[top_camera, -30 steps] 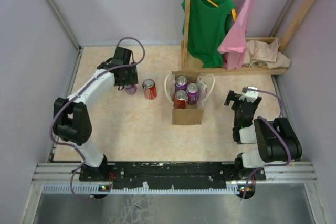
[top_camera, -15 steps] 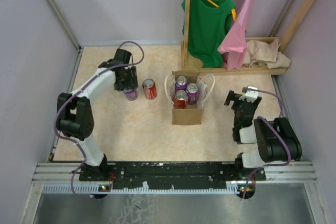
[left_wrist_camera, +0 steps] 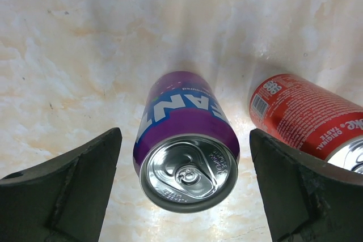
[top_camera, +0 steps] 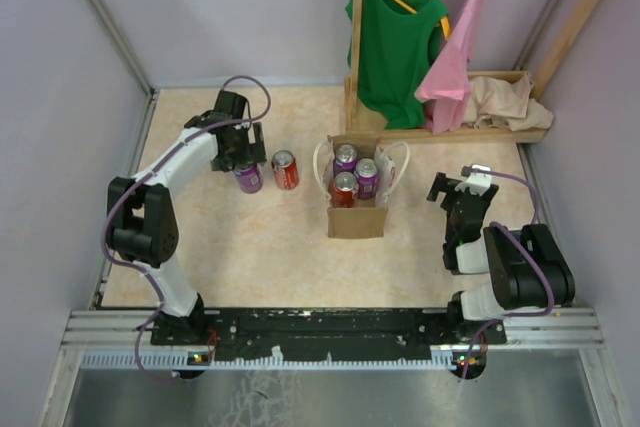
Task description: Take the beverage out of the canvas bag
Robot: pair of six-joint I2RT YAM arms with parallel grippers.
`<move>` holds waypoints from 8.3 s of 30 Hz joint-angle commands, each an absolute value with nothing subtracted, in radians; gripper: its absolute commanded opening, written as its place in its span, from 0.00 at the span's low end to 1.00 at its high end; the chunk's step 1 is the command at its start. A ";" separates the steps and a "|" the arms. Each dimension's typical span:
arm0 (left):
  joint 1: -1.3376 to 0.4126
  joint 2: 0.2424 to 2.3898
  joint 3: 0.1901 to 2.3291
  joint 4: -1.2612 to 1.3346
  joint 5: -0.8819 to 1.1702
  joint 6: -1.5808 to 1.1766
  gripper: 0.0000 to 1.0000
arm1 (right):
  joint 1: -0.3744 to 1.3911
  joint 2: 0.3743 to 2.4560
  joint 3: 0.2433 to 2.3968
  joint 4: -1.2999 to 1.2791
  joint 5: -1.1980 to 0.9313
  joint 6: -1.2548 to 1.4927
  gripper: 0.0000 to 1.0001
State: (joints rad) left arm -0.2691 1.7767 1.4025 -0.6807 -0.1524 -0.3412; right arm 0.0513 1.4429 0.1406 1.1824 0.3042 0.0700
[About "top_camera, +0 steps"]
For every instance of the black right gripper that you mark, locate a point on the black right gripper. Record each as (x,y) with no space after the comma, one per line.
(442,184)

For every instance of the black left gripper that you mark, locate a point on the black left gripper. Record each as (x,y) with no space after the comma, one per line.
(252,152)

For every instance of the purple can front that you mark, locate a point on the purple can front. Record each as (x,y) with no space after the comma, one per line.
(249,177)

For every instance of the purple can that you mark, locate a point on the purple can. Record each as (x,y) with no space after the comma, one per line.
(249,177)
(345,159)
(367,176)

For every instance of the red can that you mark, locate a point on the red can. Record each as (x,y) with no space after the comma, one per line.
(285,170)
(343,190)

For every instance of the brown canvas bag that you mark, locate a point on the brown canvas bag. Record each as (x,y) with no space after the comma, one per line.
(366,218)

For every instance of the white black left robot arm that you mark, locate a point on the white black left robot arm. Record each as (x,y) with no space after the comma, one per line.
(141,225)

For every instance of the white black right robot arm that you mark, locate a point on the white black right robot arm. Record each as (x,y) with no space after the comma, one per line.
(528,274)

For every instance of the purple can back right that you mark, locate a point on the purple can back right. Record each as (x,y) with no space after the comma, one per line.
(367,176)

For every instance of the pink shirt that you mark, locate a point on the pink shirt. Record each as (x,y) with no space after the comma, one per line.
(445,90)

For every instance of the purple can back left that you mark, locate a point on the purple can back left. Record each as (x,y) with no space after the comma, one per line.
(345,159)

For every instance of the beige crumpled cloth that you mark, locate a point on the beige crumpled cloth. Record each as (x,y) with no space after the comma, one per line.
(497,103)

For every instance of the green tank top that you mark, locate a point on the green tank top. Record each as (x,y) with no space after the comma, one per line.
(399,42)

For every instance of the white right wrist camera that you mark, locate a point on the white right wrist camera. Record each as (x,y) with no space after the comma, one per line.
(477,179)

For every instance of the wooden clothes rack frame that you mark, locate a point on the wooden clothes rack frame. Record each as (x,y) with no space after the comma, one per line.
(364,125)

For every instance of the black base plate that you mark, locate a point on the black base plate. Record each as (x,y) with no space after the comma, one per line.
(351,335)

